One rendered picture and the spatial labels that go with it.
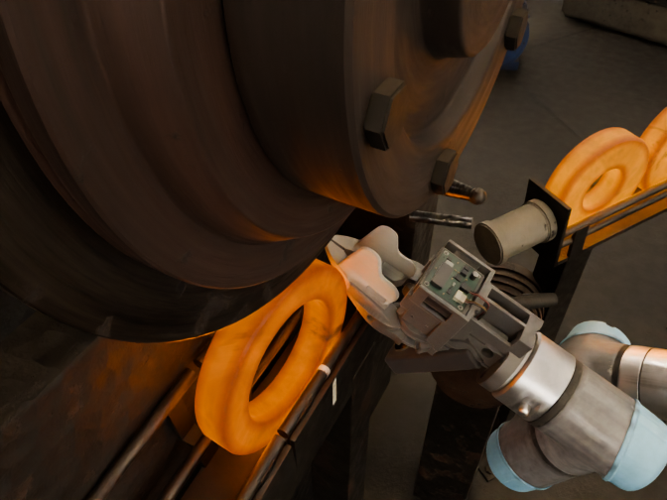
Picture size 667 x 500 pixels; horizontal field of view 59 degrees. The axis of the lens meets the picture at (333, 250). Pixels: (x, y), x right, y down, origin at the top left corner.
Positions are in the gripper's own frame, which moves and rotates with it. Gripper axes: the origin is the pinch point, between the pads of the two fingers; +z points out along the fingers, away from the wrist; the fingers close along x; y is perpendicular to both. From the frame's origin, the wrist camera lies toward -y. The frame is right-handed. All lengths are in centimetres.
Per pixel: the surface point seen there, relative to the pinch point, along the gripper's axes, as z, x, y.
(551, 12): 4, -276, -84
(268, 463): -7.0, 19.4, -4.7
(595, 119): -35, -183, -69
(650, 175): -27, -42, 2
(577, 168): -17.1, -30.0, 4.3
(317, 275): -1.1, 8.0, 5.8
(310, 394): -6.5, 12.0, -4.4
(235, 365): -0.6, 18.3, 4.5
